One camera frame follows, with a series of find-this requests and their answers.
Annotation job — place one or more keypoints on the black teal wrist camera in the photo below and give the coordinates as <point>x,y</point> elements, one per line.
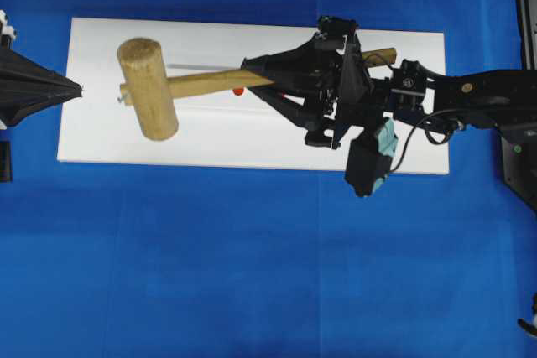
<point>370,157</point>

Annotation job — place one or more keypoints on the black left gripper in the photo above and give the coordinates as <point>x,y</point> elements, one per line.
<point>16,104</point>

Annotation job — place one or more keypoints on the blue table cloth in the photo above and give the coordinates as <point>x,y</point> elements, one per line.
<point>145,261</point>

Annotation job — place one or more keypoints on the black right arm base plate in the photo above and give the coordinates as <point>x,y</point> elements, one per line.
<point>519,160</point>

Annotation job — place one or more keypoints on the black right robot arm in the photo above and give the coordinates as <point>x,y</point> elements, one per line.
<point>443,104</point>

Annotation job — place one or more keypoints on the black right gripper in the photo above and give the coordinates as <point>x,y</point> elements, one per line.
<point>334,61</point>

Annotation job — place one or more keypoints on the wooden mallet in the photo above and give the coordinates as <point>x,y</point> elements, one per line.
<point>152,93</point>

